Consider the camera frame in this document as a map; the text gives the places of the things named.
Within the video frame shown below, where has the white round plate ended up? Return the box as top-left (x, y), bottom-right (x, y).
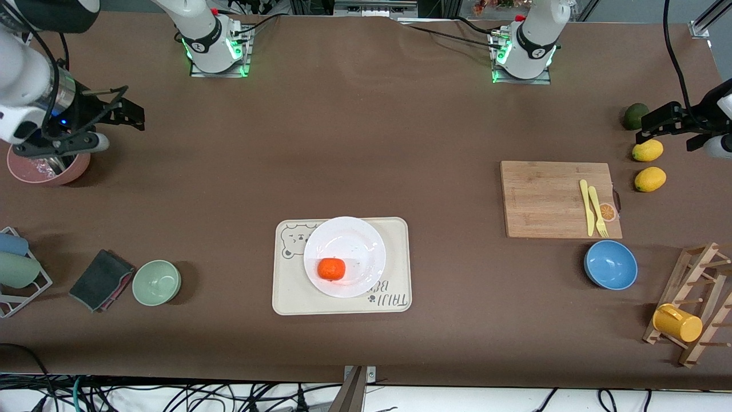
top-left (304, 216), bottom-right (387, 298)

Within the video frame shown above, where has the orange fruit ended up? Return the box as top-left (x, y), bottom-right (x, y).
top-left (318, 257), bottom-right (347, 282)

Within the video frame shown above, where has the yellow lemon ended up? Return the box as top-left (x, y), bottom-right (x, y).
top-left (632, 139), bottom-right (664, 162)
top-left (634, 167), bottom-right (667, 193)

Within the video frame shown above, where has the dark green round fruit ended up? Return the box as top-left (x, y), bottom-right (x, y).
top-left (623, 103), bottom-right (650, 131)

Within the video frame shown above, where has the pink bowl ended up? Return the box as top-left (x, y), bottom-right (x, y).
top-left (7, 144), bottom-right (91, 187)

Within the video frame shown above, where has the yellow plastic fork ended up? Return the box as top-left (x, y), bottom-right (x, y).
top-left (588, 186), bottom-right (609, 238)

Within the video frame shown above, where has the yellow plastic knife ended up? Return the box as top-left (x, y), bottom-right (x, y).
top-left (579, 179), bottom-right (596, 237)

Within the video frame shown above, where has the wooden cutting board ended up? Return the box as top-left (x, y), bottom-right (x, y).
top-left (500, 161), bottom-right (623, 239)

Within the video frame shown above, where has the blue bowl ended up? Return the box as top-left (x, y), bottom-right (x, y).
top-left (584, 240), bottom-right (638, 291)

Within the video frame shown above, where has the wooden cup rack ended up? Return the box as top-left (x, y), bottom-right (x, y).
top-left (643, 242), bottom-right (732, 368)

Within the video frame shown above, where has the blue cup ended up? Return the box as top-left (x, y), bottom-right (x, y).
top-left (0, 232), bottom-right (29, 257)

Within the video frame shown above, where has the dark grey folded cloth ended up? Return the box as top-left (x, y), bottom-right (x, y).
top-left (69, 249), bottom-right (136, 313)

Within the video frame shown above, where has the light green bowl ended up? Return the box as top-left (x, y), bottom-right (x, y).
top-left (132, 260), bottom-right (182, 307)

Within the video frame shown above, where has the green cup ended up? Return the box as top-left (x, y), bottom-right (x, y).
top-left (0, 252), bottom-right (42, 289)

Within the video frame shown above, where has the yellow cup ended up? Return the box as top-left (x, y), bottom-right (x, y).
top-left (653, 304), bottom-right (703, 343)

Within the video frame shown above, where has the cream tray with bear print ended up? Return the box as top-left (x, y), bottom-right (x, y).
top-left (272, 217), bottom-right (412, 316)

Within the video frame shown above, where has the aluminium frame corner bracket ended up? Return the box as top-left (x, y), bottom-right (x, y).
top-left (689, 0), bottom-right (732, 39)

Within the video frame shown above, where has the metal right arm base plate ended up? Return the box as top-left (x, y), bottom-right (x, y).
top-left (190, 26), bottom-right (253, 78)

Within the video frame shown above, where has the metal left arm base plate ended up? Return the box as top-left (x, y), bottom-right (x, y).
top-left (491, 29), bottom-right (552, 85)

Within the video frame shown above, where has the black right arm base cable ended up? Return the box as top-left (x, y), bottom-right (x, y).
top-left (229, 13), bottom-right (282, 36)

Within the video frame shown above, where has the black arm base cable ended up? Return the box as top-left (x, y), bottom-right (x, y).
top-left (400, 20), bottom-right (501, 49)
top-left (229, 13), bottom-right (282, 36)

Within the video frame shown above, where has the white wire rack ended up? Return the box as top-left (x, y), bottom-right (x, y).
top-left (0, 227), bottom-right (54, 319)

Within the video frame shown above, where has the black left arm base cable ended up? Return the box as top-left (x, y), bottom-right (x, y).
top-left (400, 20), bottom-right (501, 49)

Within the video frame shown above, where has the black looped cable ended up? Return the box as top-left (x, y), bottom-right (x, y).
top-left (0, 342), bottom-right (55, 412)

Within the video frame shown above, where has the aluminium frame beam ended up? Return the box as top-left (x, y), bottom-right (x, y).
top-left (333, 0), bottom-right (419, 19)

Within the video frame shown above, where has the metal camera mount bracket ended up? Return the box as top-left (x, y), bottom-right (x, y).
top-left (336, 365), bottom-right (378, 412)

